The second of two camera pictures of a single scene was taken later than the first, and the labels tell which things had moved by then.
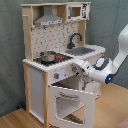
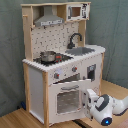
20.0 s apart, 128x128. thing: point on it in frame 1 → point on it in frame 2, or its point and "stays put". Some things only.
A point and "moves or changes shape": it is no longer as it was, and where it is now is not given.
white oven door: x=70 y=108 moves or changes shape
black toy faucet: x=70 y=45 stays put
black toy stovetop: x=59 y=58 stays put
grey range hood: x=48 y=18 stays put
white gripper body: x=81 y=68 → x=92 y=97
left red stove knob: x=56 y=75 stays put
